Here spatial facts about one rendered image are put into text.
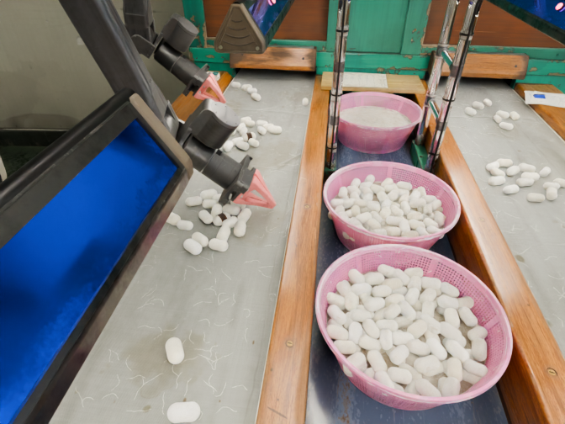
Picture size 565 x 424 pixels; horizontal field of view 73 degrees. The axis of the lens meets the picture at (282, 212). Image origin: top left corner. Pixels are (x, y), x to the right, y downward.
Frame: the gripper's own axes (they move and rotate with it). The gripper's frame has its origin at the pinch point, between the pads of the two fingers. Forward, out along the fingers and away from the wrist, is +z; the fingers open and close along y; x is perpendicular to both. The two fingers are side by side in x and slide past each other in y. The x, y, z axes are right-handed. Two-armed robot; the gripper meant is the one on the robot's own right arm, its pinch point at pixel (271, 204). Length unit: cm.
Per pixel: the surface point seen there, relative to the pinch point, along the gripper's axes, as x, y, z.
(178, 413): 2.9, -40.9, -3.7
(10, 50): 121, 149, -125
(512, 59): -49, 75, 47
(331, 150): -7.7, 22.2, 8.5
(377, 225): -11.7, -2.3, 17.2
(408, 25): -34, 79, 16
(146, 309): 11.1, -25.9, -10.7
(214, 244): 5.3, -12.4, -6.1
